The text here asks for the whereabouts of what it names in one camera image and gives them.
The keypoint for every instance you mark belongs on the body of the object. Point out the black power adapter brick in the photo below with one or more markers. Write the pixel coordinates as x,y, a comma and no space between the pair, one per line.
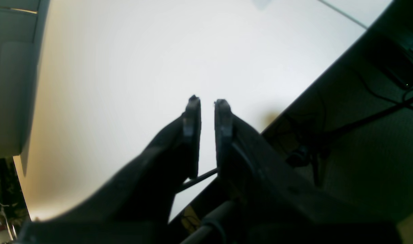
393,62

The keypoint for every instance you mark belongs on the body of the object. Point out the black tripod stand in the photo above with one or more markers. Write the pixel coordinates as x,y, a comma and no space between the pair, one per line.
312,146

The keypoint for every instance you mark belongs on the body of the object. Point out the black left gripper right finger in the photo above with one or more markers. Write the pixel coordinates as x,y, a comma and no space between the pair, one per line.
278,206

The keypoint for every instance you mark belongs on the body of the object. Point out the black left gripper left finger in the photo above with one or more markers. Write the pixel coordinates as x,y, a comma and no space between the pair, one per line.
133,207

